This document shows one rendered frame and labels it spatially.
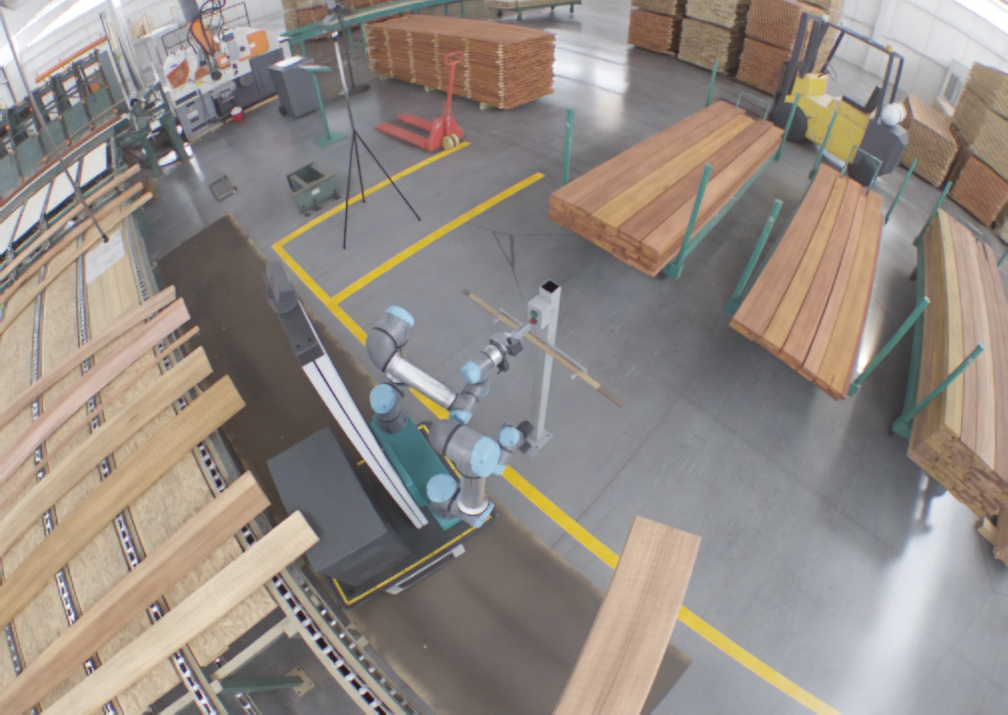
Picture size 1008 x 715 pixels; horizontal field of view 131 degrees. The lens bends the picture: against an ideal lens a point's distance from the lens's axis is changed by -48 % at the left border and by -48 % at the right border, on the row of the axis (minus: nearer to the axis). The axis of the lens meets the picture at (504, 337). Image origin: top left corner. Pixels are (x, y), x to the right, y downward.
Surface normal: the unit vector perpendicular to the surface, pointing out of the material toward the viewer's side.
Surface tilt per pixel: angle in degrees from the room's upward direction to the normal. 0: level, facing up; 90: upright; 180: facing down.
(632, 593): 0
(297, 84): 96
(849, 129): 90
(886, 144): 91
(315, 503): 0
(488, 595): 0
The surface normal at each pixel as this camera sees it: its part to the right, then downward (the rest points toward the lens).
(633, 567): -0.02, -0.62
